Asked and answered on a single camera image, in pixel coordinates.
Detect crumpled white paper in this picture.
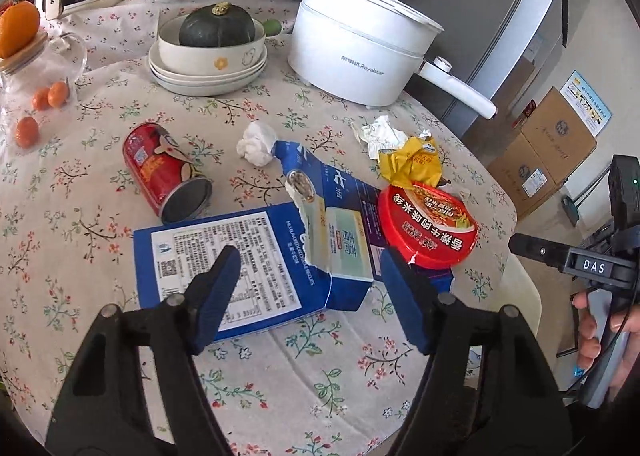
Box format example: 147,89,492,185
352,115,409,161

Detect lower cardboard box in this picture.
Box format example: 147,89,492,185
488,134,560,221

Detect crumpled white tissue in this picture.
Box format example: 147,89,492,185
236,121,278,168

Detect floral tablecloth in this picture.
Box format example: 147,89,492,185
0,0,519,456

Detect small orange tomato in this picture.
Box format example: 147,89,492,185
14,117,39,149
47,81,70,109
32,87,50,111

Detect red instant noodle lid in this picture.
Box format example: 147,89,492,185
378,182,478,269

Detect white floral bowl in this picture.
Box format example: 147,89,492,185
157,15,266,75

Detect white electric cooking pot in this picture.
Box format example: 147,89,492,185
288,0,497,120

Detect large orange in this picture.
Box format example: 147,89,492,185
0,0,40,59

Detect stacked white plates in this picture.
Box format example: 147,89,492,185
148,43,268,97

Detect wall poster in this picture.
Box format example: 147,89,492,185
560,70,612,137

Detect torn blue carton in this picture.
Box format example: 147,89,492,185
271,138,454,313

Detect white plastic trash bin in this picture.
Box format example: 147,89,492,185
490,254,541,335

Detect blue box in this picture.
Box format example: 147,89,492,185
134,203,331,349

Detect upper cardboard box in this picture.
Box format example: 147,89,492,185
521,87,597,185

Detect yellow snack wrapper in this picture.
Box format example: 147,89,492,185
378,136,442,189

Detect grey refrigerator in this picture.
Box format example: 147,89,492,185
369,0,582,140

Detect red drink can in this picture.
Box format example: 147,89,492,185
122,122,213,225

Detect glass jar with wooden lid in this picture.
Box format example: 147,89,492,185
1,30,88,155

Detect right hand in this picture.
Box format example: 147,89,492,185
572,290,640,394

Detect dark green pumpkin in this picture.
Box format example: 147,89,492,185
179,2,255,48

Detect cardboard box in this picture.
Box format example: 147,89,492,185
521,87,597,185
488,134,560,221

